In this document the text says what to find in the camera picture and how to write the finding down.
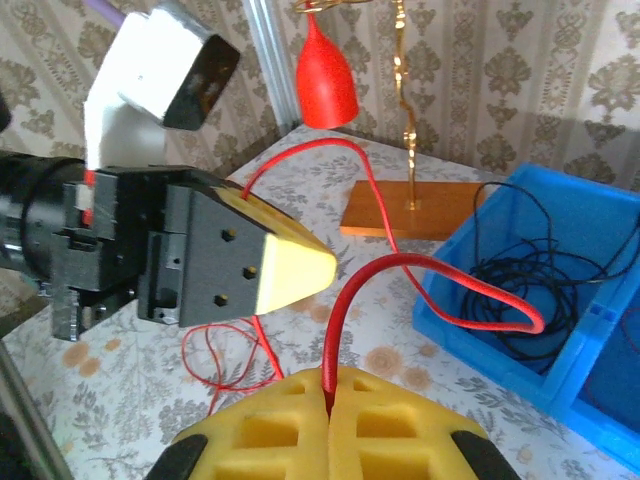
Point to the gold glass rack wooden base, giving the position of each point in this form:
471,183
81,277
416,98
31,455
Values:
440,210

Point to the blue three-compartment bin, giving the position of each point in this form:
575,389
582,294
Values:
575,215

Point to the red plastic wine glass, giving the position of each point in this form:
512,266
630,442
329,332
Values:
325,85

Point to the aluminium frame corner post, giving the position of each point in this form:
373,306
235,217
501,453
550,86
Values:
267,60

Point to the floral patterned tablecloth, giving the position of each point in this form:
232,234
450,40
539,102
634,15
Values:
125,400

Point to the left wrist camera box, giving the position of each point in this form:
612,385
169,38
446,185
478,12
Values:
145,65

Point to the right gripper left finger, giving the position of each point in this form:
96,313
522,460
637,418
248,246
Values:
280,430

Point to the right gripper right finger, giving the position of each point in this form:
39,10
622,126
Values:
390,430

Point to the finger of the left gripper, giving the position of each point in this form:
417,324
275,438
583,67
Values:
220,260
270,217

